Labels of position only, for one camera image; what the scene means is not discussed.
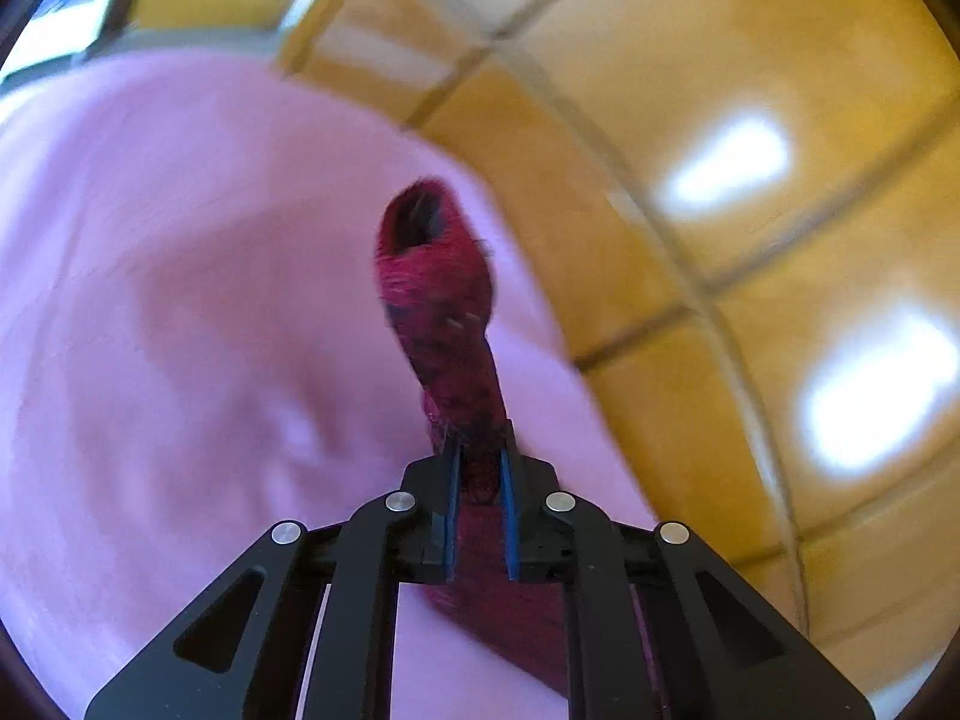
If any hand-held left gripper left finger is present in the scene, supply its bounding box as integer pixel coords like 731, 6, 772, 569
84, 439, 462, 720

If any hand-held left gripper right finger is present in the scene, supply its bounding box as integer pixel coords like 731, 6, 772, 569
499, 442, 877, 720

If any red fuzzy knit sweater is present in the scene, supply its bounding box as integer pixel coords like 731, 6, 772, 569
373, 177, 668, 720

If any pink bed sheet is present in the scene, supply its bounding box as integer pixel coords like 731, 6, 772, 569
0, 49, 661, 720

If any wooden wardrobe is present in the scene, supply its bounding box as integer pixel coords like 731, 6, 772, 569
142, 0, 960, 691

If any white and blue object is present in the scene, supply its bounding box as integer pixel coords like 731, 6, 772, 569
4, 0, 128, 76

